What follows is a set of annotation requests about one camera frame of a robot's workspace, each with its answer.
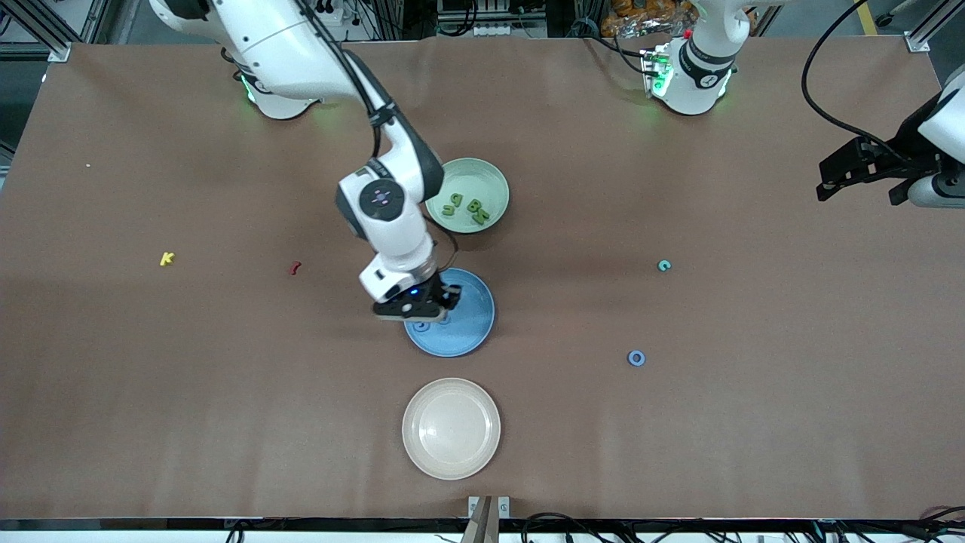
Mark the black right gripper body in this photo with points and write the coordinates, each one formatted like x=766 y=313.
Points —
x=441 y=289

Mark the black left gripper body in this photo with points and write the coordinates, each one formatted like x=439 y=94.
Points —
x=896 y=161

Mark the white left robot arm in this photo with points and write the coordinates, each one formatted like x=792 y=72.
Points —
x=693 y=83

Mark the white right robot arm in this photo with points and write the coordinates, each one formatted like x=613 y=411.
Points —
x=264 y=45

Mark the blue plate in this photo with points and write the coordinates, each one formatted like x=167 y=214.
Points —
x=467 y=335

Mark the pale green plate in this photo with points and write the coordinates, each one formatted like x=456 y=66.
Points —
x=475 y=175

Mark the beige plate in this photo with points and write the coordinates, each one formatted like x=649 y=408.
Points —
x=451 y=428

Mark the blue letter O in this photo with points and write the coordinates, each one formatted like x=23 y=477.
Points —
x=629 y=357

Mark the grey connector box green light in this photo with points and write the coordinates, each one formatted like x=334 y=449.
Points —
x=654 y=72

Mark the orange plastic bag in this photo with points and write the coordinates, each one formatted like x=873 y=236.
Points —
x=641 y=19

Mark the white power strip with plugs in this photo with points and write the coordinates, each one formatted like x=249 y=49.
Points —
x=329 y=13

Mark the aluminium frame post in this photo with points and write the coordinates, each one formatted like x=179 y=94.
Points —
x=916 y=41
x=60 y=51

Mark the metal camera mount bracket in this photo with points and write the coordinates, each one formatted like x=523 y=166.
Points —
x=482 y=528

